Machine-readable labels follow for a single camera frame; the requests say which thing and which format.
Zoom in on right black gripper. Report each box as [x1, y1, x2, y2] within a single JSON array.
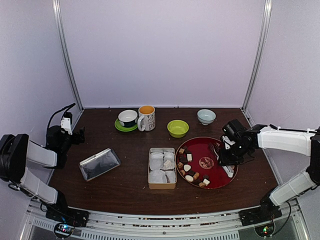
[[218, 141, 251, 166]]

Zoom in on metal serving tongs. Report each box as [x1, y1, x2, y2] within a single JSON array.
[[208, 143, 235, 178]]

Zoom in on bear print tin lid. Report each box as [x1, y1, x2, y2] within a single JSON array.
[[79, 148, 121, 182]]

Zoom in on round red tray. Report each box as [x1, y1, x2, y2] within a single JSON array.
[[175, 137, 239, 190]]

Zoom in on white rectangular chocolate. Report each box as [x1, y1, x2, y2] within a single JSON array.
[[163, 160, 172, 168]]

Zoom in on beige tin box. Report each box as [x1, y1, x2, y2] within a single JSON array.
[[147, 147, 177, 190]]

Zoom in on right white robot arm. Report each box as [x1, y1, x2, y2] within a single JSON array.
[[213, 119, 320, 221]]

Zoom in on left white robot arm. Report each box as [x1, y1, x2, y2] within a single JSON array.
[[0, 126, 85, 222]]

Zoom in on white chocolate cube front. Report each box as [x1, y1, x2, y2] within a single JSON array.
[[202, 178, 210, 186]]

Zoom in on caramel ridged chocolate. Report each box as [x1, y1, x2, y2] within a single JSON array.
[[193, 172, 200, 180]]

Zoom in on white block chocolate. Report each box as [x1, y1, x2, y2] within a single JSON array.
[[186, 153, 193, 162]]

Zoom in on dark striped square chocolate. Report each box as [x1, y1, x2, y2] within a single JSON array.
[[188, 170, 195, 176]]

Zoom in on white heart chocolate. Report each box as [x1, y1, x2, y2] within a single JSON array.
[[183, 164, 192, 172]]

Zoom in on dark rose chocolate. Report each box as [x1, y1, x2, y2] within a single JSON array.
[[179, 156, 187, 162]]

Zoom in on white oval chocolate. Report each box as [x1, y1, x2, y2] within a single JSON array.
[[185, 175, 194, 182]]

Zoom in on green saucer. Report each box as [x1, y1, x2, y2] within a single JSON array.
[[114, 117, 139, 132]]

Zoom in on pale blue bowl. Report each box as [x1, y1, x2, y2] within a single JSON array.
[[197, 109, 216, 126]]

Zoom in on white and navy cup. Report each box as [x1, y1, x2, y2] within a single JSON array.
[[117, 109, 138, 128]]

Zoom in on lime green bowl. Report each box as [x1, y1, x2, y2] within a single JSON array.
[[167, 119, 189, 138]]

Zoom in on patterned mug yellow inside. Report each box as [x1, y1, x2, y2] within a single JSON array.
[[137, 105, 156, 132]]

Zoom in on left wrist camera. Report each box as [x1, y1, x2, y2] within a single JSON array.
[[60, 111, 73, 136]]

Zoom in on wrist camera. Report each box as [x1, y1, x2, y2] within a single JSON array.
[[220, 119, 247, 149], [60, 111, 73, 136]]

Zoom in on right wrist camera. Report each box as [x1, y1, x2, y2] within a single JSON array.
[[220, 119, 247, 149]]

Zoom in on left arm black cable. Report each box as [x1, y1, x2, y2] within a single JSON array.
[[46, 102, 76, 133]]

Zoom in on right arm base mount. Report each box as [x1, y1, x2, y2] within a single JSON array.
[[238, 207, 282, 238]]

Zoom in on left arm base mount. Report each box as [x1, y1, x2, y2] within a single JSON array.
[[45, 208, 90, 239]]

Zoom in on front metal rail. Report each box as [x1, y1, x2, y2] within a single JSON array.
[[18, 204, 310, 240]]

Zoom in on right aluminium frame post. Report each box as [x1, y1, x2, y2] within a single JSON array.
[[241, 0, 273, 113]]

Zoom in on aluminium frame post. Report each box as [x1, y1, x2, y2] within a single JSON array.
[[52, 0, 84, 112], [241, 0, 273, 113]]

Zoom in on left aluminium frame post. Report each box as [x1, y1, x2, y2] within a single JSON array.
[[52, 0, 84, 112]]

